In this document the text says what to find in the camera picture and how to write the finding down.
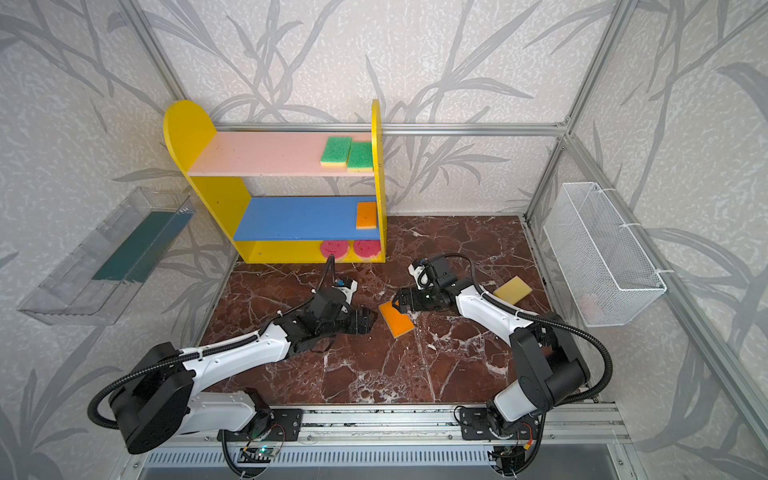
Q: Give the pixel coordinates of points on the green top sponge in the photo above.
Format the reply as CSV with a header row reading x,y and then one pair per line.
x,y
336,151

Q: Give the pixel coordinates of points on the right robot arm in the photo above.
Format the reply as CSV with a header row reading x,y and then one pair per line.
x,y
555,363

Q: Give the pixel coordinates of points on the pink round sponge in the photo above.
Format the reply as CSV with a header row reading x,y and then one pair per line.
x,y
367,249
339,249

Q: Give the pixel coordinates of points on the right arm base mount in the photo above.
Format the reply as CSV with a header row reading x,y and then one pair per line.
x,y
482,423

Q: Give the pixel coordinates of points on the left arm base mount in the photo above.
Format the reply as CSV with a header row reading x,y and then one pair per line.
x,y
264,425

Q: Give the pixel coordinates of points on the yellow sponge green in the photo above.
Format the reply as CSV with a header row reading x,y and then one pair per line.
x,y
360,157

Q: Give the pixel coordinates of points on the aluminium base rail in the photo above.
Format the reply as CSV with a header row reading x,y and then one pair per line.
x,y
390,435

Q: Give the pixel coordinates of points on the orange sponge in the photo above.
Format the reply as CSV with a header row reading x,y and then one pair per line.
x,y
366,216

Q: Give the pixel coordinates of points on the clear plastic wall bin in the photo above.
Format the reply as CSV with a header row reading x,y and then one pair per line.
x,y
95,283

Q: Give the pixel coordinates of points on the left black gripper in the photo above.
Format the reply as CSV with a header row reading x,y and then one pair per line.
x,y
352,318

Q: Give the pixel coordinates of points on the yellow shelf pink blue boards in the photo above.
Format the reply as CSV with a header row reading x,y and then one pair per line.
x,y
273,229

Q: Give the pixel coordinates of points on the white wire mesh basket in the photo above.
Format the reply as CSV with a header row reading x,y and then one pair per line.
x,y
609,275

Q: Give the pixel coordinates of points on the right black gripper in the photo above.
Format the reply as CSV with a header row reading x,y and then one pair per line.
x,y
409,300

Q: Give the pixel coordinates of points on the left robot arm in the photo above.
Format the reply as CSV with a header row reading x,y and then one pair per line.
x,y
167,393

